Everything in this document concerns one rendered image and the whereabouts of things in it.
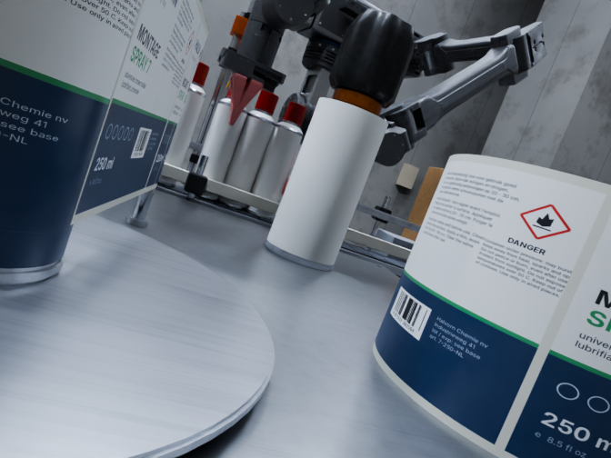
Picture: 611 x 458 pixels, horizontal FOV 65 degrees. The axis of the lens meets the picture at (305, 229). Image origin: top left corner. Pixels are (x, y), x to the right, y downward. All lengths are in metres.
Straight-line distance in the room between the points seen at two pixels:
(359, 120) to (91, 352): 0.42
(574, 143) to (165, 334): 8.16
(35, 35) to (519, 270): 0.24
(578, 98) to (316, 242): 7.81
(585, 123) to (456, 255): 8.14
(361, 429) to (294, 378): 0.04
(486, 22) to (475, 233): 10.62
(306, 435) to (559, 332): 0.13
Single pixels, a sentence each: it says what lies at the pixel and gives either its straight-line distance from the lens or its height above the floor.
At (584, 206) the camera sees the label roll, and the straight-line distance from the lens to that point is 0.27.
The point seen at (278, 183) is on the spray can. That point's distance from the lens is 0.84.
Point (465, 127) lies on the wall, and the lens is 10.63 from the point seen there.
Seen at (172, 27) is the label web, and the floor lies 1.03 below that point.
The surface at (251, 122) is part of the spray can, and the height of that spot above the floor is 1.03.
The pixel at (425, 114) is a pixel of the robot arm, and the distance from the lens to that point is 0.94.
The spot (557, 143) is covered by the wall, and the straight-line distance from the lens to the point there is 8.11.
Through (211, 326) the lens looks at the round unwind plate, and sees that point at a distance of 0.25.
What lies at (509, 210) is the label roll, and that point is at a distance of 0.28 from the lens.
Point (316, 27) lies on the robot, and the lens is 1.52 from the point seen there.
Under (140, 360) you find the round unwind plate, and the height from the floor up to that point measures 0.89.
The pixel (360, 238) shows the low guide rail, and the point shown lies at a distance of 0.87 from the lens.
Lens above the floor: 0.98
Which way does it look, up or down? 6 degrees down
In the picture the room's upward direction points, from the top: 21 degrees clockwise
